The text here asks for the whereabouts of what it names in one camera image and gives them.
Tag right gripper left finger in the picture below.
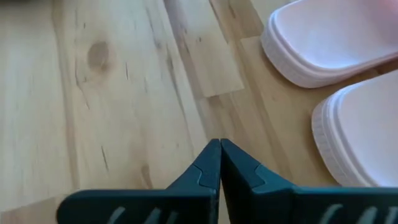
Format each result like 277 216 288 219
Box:
55 138 222 224

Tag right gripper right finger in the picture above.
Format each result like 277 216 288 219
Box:
220 138 398 224

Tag pink rubber slide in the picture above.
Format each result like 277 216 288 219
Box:
311 68 398 188
260 0 398 89

